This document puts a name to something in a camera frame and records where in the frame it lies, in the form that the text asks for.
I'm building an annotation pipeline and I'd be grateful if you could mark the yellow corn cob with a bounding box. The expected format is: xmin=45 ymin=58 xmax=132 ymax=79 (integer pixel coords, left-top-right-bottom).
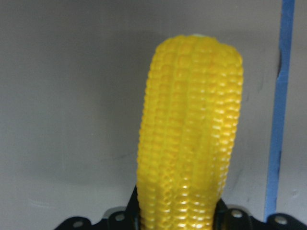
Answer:
xmin=136 ymin=35 xmax=243 ymax=230

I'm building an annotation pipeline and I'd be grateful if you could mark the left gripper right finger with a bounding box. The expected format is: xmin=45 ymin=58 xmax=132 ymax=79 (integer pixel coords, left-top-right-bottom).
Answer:
xmin=213 ymin=199 xmax=307 ymax=230

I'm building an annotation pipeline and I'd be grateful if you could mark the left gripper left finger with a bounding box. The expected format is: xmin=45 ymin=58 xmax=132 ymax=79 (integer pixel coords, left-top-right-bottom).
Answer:
xmin=55 ymin=188 xmax=141 ymax=230

